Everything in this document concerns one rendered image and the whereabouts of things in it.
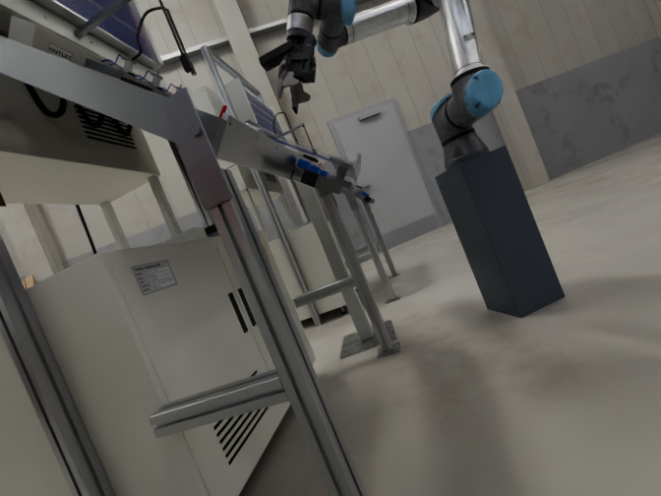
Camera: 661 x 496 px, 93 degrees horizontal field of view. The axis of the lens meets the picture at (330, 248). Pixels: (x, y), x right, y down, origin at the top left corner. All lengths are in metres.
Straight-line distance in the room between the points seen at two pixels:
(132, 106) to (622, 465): 0.95
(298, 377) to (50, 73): 0.66
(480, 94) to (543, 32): 6.31
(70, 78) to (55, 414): 0.61
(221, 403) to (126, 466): 0.31
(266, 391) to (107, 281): 0.35
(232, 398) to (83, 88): 0.57
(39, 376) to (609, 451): 0.99
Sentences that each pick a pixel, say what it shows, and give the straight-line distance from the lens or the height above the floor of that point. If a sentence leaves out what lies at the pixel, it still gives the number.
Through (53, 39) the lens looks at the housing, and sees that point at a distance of 1.20.
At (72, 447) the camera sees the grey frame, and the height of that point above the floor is 0.31.
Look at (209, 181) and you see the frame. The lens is 0.50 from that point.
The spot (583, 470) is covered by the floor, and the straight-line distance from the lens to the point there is 0.71.
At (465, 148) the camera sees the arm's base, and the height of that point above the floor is 0.59.
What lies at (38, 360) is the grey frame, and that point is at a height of 0.48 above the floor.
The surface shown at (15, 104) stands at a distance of 1.28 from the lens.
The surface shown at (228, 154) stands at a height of 0.69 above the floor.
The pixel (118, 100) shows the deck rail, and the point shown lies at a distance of 0.67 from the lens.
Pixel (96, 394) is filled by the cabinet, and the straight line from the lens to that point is 0.80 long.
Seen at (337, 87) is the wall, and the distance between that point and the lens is 5.46.
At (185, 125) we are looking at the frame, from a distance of 0.53.
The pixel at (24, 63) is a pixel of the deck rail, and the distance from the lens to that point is 0.84.
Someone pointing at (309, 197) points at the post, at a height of 0.69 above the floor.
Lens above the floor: 0.48
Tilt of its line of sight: 1 degrees down
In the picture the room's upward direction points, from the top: 22 degrees counter-clockwise
